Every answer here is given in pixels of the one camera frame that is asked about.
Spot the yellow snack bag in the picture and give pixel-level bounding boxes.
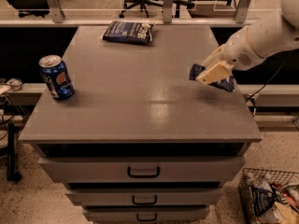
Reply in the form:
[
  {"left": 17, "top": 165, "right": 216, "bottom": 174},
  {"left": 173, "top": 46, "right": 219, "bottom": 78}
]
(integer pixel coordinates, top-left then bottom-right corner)
[{"left": 274, "top": 203, "right": 299, "bottom": 224}]

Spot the top grey drawer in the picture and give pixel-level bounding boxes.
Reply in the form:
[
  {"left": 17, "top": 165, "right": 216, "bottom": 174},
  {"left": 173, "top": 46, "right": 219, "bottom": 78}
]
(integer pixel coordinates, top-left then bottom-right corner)
[{"left": 38, "top": 156, "right": 245, "bottom": 183}]

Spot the blue rxbar blueberry wrapper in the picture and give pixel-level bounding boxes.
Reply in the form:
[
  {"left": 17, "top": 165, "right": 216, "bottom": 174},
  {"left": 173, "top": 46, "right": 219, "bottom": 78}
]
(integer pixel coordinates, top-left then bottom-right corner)
[{"left": 189, "top": 63, "right": 235, "bottom": 92}]

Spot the black cable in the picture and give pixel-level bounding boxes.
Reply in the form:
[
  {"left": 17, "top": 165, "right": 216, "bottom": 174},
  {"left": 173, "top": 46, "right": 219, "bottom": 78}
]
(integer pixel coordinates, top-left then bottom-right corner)
[{"left": 244, "top": 54, "right": 289, "bottom": 110}]

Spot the wire basket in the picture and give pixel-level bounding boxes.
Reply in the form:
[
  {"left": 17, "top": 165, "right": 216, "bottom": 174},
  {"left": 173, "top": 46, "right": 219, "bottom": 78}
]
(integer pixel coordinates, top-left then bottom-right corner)
[{"left": 238, "top": 168, "right": 299, "bottom": 224}]

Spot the blue chip bag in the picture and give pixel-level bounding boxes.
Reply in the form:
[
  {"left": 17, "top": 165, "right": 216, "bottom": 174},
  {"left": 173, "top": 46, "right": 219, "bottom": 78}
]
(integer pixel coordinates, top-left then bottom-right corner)
[{"left": 102, "top": 21, "right": 154, "bottom": 45}]

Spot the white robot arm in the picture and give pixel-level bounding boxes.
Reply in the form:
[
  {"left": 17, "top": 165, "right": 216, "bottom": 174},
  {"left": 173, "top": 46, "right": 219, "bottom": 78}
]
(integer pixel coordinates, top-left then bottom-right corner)
[{"left": 195, "top": 0, "right": 299, "bottom": 85}]

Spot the bottom grey drawer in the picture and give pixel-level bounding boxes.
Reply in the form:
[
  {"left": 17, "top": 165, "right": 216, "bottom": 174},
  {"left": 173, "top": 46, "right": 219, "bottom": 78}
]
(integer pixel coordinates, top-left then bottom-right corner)
[{"left": 83, "top": 206, "right": 209, "bottom": 222}]

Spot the black stand leg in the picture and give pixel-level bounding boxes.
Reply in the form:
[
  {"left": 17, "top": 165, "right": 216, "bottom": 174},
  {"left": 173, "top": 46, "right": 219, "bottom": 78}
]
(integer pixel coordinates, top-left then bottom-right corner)
[{"left": 7, "top": 123, "right": 21, "bottom": 182}]

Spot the blue pepsi can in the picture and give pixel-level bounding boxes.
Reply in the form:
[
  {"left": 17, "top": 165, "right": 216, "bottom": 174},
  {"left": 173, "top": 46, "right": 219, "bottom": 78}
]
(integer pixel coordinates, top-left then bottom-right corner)
[{"left": 39, "top": 55, "right": 75, "bottom": 101}]

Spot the middle grey drawer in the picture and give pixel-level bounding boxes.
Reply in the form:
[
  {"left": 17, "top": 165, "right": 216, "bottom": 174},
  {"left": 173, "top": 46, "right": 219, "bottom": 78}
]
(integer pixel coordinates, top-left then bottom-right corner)
[{"left": 66, "top": 188, "right": 223, "bottom": 206}]

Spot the red snack bag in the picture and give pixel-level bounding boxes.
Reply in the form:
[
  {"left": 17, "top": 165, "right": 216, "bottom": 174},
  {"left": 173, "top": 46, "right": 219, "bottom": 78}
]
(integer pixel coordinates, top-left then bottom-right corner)
[{"left": 270, "top": 182, "right": 299, "bottom": 212}]

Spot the metal railing frame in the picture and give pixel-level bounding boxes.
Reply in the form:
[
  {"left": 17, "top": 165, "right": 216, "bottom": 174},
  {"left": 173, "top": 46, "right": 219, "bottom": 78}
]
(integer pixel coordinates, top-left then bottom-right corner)
[{"left": 0, "top": 0, "right": 281, "bottom": 27}]

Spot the dark blue snack bag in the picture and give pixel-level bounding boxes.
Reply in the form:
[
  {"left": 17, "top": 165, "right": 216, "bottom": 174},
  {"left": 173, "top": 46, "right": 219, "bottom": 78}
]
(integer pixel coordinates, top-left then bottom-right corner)
[{"left": 251, "top": 188, "right": 275, "bottom": 217}]

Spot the grey drawer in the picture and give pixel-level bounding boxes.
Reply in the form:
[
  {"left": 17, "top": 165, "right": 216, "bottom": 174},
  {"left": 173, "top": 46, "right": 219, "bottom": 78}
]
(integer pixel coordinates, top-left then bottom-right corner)
[
  {"left": 83, "top": 206, "right": 209, "bottom": 222},
  {"left": 66, "top": 188, "right": 223, "bottom": 206},
  {"left": 38, "top": 156, "right": 245, "bottom": 183}
]

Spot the grey drawer cabinet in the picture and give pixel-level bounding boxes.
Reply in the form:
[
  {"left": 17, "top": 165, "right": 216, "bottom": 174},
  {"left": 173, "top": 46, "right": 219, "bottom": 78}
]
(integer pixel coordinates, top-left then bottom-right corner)
[{"left": 18, "top": 24, "right": 263, "bottom": 224}]

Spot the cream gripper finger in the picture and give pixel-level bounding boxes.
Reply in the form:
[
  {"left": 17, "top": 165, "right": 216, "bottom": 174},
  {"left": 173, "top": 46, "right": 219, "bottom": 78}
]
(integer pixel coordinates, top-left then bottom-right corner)
[
  {"left": 202, "top": 45, "right": 224, "bottom": 68},
  {"left": 195, "top": 61, "right": 234, "bottom": 85}
]

